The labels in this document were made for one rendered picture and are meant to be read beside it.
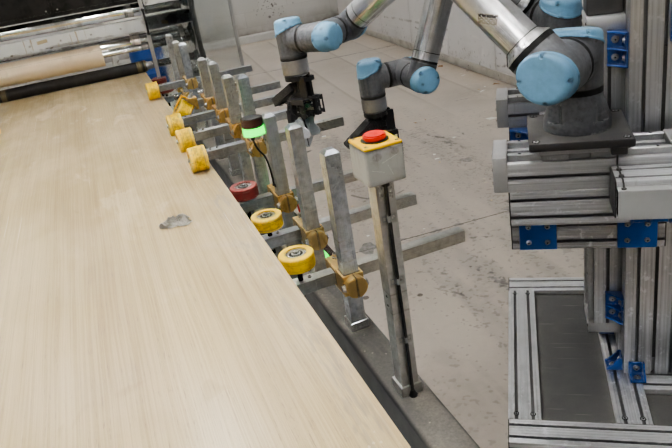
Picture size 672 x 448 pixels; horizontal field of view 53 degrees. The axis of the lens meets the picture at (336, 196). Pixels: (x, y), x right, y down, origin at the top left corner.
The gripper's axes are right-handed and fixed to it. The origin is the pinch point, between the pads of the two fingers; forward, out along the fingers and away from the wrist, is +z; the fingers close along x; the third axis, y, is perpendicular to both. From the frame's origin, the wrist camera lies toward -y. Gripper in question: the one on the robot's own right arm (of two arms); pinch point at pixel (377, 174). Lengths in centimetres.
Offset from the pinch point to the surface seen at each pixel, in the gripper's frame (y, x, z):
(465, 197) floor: 102, 130, 84
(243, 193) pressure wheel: -42.6, -3.9, -7.8
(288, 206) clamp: -31.7, -8.5, -2.0
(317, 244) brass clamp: -32.0, -33.5, -0.4
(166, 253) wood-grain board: -68, -29, -8
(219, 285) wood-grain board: -60, -53, -8
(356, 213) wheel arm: -18.0, -26.5, -2.1
